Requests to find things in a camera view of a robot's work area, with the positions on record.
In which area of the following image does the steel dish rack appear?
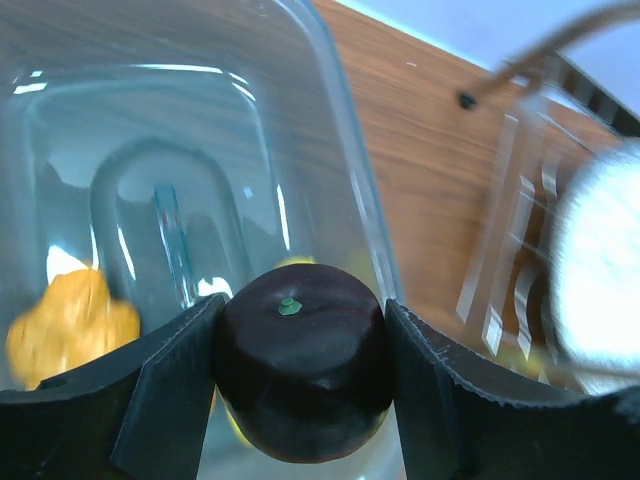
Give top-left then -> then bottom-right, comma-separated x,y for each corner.
454,0 -> 640,396

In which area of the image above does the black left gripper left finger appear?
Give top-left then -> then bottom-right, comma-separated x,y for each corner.
1,295 -> 225,479

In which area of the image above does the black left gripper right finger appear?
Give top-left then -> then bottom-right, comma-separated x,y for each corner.
385,300 -> 639,479

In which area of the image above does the dark purple fake plum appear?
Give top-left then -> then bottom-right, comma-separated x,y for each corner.
214,263 -> 394,464

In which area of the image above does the orange fake food piece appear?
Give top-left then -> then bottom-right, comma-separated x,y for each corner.
5,268 -> 141,390

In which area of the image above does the clear plastic container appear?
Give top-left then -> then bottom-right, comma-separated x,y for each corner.
1,1 -> 404,479

